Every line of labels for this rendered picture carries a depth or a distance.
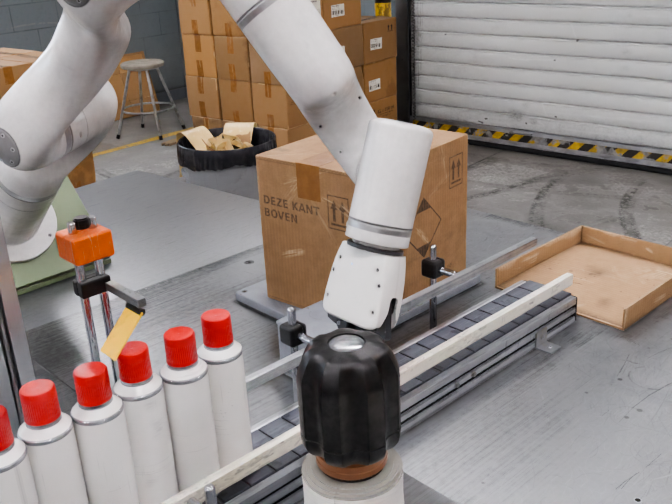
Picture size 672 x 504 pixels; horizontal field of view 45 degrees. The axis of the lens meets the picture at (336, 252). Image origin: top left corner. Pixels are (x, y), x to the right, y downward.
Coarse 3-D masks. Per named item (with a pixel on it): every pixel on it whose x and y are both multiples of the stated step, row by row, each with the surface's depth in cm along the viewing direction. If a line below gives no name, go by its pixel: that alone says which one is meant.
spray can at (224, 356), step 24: (216, 312) 90; (216, 336) 89; (216, 360) 89; (240, 360) 91; (216, 384) 90; (240, 384) 92; (216, 408) 92; (240, 408) 92; (216, 432) 93; (240, 432) 93; (240, 456) 94
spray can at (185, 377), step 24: (168, 336) 85; (192, 336) 86; (168, 360) 86; (192, 360) 86; (168, 384) 86; (192, 384) 86; (168, 408) 88; (192, 408) 87; (192, 432) 88; (192, 456) 89; (216, 456) 92; (192, 480) 90
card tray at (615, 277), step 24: (552, 240) 162; (576, 240) 169; (600, 240) 167; (624, 240) 163; (504, 264) 152; (528, 264) 158; (552, 264) 160; (576, 264) 160; (600, 264) 159; (624, 264) 159; (648, 264) 158; (504, 288) 151; (576, 288) 150; (600, 288) 149; (624, 288) 149; (648, 288) 148; (600, 312) 140; (624, 312) 133; (648, 312) 140
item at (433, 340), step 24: (528, 288) 140; (480, 312) 132; (528, 312) 131; (432, 336) 126; (408, 360) 119; (456, 360) 119; (408, 384) 113; (264, 432) 104; (288, 456) 99; (240, 480) 95
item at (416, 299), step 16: (528, 240) 138; (496, 256) 133; (512, 256) 135; (464, 272) 127; (480, 272) 130; (432, 288) 122; (448, 288) 125; (416, 304) 120; (272, 368) 103; (288, 368) 104; (256, 384) 101
